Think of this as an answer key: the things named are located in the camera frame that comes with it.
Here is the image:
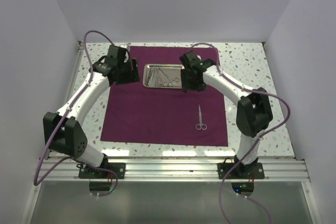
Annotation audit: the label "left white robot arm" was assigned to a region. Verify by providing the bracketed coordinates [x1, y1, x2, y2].
[43, 44, 140, 178]

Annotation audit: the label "steel instrument tray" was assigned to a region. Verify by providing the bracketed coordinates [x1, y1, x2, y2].
[143, 64, 184, 89]

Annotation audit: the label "steel tweezers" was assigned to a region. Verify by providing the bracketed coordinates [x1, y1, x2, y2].
[145, 68, 156, 87]

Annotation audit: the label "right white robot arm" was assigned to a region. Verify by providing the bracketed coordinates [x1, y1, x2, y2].
[180, 50, 273, 178]

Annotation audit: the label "purple cloth wrap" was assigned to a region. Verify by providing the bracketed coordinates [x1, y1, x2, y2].
[100, 46, 229, 146]

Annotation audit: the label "aluminium front rail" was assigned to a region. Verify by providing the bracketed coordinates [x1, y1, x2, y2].
[34, 157, 312, 183]

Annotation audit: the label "small steel scissors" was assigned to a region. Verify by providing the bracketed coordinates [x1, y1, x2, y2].
[195, 105, 207, 130]

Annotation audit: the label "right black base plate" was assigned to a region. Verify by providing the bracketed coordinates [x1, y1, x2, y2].
[217, 161, 265, 179]

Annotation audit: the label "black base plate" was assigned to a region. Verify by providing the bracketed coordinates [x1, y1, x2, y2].
[217, 161, 265, 179]
[76, 162, 126, 179]

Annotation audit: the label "aluminium left side rail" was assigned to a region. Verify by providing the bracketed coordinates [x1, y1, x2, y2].
[48, 40, 85, 158]

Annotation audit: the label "aluminium rail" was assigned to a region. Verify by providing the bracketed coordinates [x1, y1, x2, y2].
[48, 40, 85, 158]
[34, 157, 312, 183]

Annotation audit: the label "steel forceps with rings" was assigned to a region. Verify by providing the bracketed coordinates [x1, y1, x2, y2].
[159, 68, 180, 82]

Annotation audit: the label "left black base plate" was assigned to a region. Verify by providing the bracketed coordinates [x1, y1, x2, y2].
[76, 162, 126, 179]

